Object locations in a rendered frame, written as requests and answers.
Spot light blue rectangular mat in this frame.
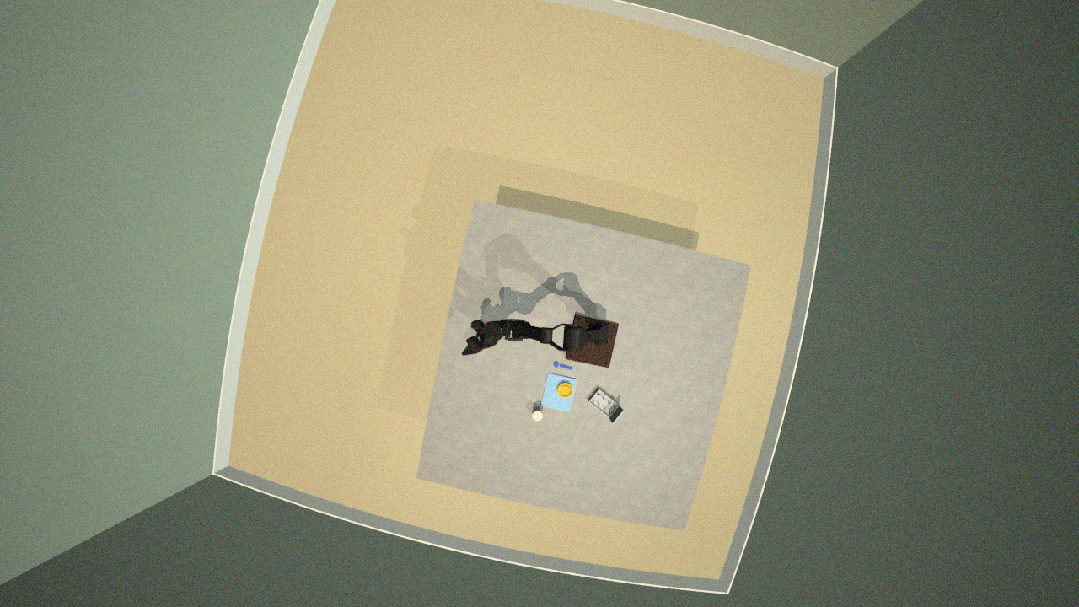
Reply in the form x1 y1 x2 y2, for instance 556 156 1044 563
541 373 577 412

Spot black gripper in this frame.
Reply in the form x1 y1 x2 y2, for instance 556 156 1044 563
461 333 501 355

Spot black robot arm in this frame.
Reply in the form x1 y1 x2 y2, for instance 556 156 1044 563
472 319 609 351

